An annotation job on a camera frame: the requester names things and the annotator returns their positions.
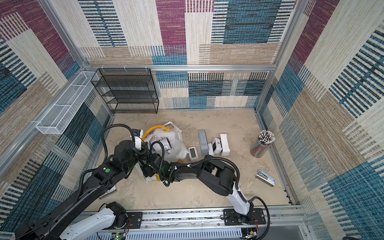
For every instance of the black wire mesh shelf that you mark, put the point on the black wire mesh shelf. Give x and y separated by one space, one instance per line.
129 90

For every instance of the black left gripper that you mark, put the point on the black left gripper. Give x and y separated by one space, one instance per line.
145 155

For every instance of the white twin bell alarm clock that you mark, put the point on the white twin bell alarm clock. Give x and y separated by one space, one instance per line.
166 144

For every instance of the white wire mesh basket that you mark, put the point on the white wire mesh basket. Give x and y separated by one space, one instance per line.
60 115

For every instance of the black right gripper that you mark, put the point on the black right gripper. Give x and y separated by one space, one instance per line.
154 167

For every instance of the highlighter marker pack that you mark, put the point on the highlighter marker pack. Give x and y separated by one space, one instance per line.
109 192

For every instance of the grey square device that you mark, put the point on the grey square device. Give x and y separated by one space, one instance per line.
205 146

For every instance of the white rectangular alarm clock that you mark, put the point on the white rectangular alarm clock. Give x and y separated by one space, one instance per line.
225 145

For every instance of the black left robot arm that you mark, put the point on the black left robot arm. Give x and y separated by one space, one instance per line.
58 224

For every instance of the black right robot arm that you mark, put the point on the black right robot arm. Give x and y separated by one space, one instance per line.
220 175

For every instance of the white canvas bag yellow handles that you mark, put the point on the white canvas bag yellow handles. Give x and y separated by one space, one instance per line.
171 138

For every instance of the cup of coloured pencils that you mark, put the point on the cup of coloured pencils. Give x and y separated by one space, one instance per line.
265 139

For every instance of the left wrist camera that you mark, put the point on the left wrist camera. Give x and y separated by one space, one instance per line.
138 135

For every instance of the white digital timer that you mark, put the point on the white digital timer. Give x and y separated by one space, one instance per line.
193 154

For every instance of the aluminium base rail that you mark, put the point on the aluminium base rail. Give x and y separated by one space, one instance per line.
280 223

